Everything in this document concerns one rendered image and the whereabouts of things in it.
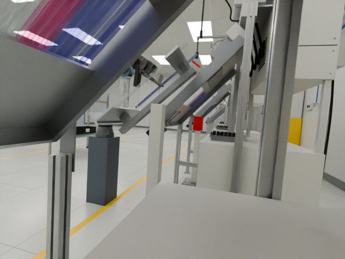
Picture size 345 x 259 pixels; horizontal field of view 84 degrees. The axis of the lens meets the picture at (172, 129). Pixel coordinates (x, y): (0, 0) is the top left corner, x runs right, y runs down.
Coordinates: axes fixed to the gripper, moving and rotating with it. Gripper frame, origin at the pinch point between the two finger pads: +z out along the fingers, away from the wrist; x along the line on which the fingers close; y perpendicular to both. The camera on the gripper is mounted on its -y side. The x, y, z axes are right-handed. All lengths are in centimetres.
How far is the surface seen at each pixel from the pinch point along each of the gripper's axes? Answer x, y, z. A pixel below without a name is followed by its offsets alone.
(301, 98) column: 328, 132, 129
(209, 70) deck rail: 12.7, 23.6, 14.0
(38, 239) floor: -16, -111, -2
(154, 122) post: -13.8, -14.9, 13.0
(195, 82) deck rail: 12.7, 13.6, 11.9
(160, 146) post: -12.6, -22.7, 22.4
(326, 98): 14, 45, 72
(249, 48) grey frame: 9, 43, 25
